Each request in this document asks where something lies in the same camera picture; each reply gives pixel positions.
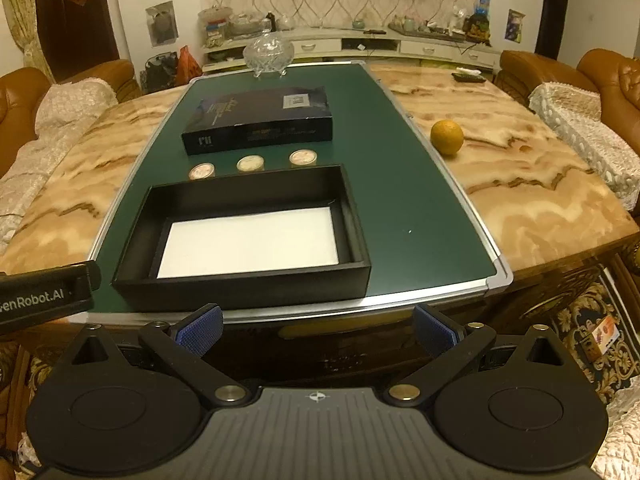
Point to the white lace chair cover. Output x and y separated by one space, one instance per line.
585 120

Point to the dark blue gift box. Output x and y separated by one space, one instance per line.
260 110

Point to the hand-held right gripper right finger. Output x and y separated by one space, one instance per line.
434 332

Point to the orange plastic bag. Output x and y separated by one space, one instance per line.
189 65

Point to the black remote control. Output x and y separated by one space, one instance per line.
468 77

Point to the colourful snack bags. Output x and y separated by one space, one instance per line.
480 20

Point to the blue wall poster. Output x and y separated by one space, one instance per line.
516 26

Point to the small printed card pack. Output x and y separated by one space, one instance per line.
601 338

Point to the orange fruit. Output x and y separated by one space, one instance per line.
446 137

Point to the marble desktop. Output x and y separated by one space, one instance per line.
525 195

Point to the black mesh bag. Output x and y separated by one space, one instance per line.
161 72

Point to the white television cabinet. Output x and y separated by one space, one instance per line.
380 47

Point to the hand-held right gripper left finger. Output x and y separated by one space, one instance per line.
202 329

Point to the grey wall poster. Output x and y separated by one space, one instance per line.
161 22

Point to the green board with metal frame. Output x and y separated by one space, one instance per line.
400 185

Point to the round silver coin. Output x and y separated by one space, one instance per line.
250 164
303 158
202 171

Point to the lidded glass bowl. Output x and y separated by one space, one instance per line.
267 55

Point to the brown leather sofa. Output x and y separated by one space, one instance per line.
107 75

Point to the tufted brown leather armchair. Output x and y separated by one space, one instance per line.
612 72

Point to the black box tray white lining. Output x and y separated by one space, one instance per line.
250 291

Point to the white lace sofa cover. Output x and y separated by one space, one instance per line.
55 120

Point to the tea set tray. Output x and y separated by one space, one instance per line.
425 27

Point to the large glass jar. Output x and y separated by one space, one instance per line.
215 27

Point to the patterned floor rug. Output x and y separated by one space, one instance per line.
585 310

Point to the gold curtain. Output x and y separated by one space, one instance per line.
25 25

